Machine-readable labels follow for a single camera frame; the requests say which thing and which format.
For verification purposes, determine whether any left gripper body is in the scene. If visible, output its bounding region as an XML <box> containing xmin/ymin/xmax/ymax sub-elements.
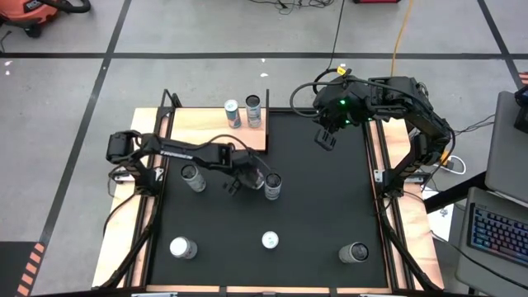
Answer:
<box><xmin>226</xmin><ymin>147</ymin><xmax>267</xmax><ymax>187</ymax></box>

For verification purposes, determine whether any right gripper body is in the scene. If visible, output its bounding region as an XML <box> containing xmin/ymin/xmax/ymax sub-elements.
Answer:
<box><xmin>313</xmin><ymin>92</ymin><xmax>356</xmax><ymax>133</ymax></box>

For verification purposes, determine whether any white Celsius Tropical Vibe can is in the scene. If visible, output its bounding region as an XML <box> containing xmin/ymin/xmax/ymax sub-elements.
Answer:
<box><xmin>180</xmin><ymin>163</ymin><xmax>207</xmax><ymax>193</ymax></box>

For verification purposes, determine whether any white Celsius Arctic Vibe can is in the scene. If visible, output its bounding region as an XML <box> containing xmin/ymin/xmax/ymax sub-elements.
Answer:
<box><xmin>244</xmin><ymin>94</ymin><xmax>262</xmax><ymax>129</ymax></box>

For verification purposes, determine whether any blue silver Red Bull can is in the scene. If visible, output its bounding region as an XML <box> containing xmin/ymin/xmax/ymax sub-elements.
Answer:
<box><xmin>224</xmin><ymin>98</ymin><xmax>243</xmax><ymax>130</ymax></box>
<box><xmin>261</xmin><ymin>230</ymin><xmax>281</xmax><ymax>250</ymax></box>

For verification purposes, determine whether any wooden shelf board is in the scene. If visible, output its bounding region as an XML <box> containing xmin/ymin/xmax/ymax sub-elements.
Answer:
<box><xmin>170</xmin><ymin>106</ymin><xmax>268</xmax><ymax>153</ymax></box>

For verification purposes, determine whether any black table mat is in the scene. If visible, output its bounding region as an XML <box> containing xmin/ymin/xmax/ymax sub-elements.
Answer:
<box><xmin>148</xmin><ymin>109</ymin><xmax>389</xmax><ymax>289</ymax></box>

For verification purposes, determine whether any black desk leg bar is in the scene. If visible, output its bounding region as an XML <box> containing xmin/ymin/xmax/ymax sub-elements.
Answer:
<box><xmin>423</xmin><ymin>171</ymin><xmax>488</xmax><ymax>215</ymax></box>

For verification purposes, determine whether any grey laptop lid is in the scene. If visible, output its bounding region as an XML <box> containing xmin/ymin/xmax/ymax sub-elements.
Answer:
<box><xmin>484</xmin><ymin>90</ymin><xmax>528</xmax><ymax>204</ymax></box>

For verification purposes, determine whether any black device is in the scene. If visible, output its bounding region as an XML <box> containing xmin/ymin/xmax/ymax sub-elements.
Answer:
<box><xmin>513</xmin><ymin>84</ymin><xmax>528</xmax><ymax>134</ymax></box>

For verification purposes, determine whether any backlit keyboard on right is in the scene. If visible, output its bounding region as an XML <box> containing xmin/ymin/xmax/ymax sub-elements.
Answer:
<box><xmin>455</xmin><ymin>186</ymin><xmax>528</xmax><ymax>297</ymax></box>

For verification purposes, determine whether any orange black hazard strip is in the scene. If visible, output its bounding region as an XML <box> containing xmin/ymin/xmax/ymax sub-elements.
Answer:
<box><xmin>15</xmin><ymin>242</ymin><xmax>47</xmax><ymax>297</ymax></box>

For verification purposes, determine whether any orange shop vacuum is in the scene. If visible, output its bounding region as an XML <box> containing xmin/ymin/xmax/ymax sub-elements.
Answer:
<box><xmin>0</xmin><ymin>0</ymin><xmax>59</xmax><ymax>39</ymax></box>

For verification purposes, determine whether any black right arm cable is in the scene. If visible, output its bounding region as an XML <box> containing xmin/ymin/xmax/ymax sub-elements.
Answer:
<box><xmin>288</xmin><ymin>80</ymin><xmax>331</xmax><ymax>119</ymax></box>

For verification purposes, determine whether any black hanging cable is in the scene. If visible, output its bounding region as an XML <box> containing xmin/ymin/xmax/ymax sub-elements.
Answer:
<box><xmin>312</xmin><ymin>0</ymin><xmax>351</xmax><ymax>96</ymax></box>

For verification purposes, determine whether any yellow hanging cable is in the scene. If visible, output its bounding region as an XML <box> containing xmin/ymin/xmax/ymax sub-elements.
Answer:
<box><xmin>389</xmin><ymin>0</ymin><xmax>415</xmax><ymax>79</ymax></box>

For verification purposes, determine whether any black diagonal frame strut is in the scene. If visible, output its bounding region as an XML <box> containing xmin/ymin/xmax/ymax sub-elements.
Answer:
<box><xmin>377</xmin><ymin>201</ymin><xmax>442</xmax><ymax>292</ymax></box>
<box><xmin>98</xmin><ymin>193</ymin><xmax>165</xmax><ymax>289</ymax></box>

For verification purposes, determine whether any white power cable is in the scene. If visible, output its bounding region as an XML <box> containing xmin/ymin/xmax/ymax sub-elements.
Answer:
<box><xmin>447</xmin><ymin>154</ymin><xmax>468</xmax><ymax>177</ymax></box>

